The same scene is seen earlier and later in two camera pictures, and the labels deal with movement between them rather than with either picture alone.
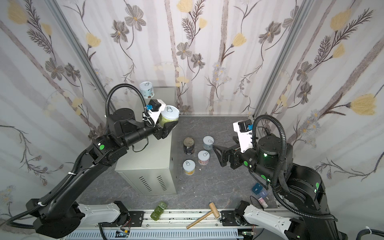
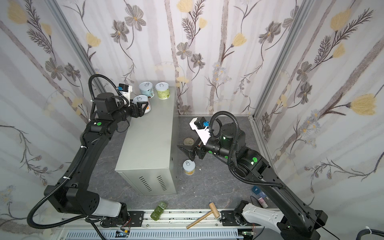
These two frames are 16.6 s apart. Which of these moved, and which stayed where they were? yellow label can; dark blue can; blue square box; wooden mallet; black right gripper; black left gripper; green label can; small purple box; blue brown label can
Moved: green label can; black right gripper; black left gripper
Stayed: dark blue can; blue square box; blue brown label can; wooden mallet; yellow label can; small purple box
